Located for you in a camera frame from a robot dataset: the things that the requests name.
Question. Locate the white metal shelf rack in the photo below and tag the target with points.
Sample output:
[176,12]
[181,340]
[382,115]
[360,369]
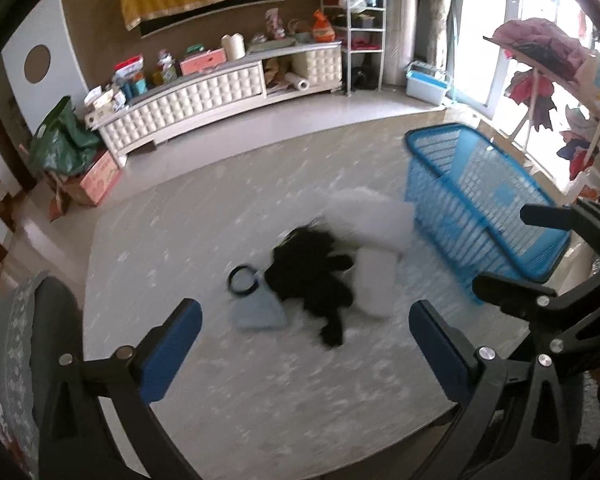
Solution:
[361,29]

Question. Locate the pink drawer box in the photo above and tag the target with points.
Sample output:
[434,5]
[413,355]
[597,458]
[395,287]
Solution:
[201,61]

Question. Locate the white foam pad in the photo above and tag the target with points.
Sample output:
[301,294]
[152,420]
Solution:
[365,218]

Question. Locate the pink clothes pile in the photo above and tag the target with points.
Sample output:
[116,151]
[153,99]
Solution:
[546,43]

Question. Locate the white tufted TV cabinet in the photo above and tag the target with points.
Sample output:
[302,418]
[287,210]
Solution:
[194,101]

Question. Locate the green plastic bag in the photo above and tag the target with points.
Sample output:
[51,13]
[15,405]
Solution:
[62,144]

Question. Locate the patterned curtain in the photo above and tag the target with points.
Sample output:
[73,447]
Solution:
[443,31]

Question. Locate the wooden drying rack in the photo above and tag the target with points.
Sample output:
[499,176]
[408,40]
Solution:
[575,117]

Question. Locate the light blue storage bin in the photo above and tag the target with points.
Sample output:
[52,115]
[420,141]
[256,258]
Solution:
[427,83]

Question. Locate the orange bag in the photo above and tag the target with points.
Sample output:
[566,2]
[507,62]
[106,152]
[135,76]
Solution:
[322,30]

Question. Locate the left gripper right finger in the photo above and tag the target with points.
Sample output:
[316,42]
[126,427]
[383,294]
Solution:
[511,424]

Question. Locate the red cardboard box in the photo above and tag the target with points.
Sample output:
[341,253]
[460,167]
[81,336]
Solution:
[90,189]

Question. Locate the white sponge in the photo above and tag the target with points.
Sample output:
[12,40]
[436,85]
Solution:
[374,280]

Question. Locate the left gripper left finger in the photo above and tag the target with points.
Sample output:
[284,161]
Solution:
[76,441]

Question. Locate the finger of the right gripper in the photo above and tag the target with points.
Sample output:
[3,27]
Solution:
[564,218]
[520,299]

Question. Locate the blue plastic basket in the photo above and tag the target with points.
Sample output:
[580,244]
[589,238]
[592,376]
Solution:
[468,194]

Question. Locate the black wall TV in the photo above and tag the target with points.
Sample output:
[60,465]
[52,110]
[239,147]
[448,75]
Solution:
[158,24]

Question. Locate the white jug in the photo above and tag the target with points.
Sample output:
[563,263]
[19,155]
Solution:
[233,46]

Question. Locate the standing air conditioner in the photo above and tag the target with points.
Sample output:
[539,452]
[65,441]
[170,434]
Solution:
[401,16]

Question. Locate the paper roll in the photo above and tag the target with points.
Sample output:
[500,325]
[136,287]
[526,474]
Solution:
[297,82]

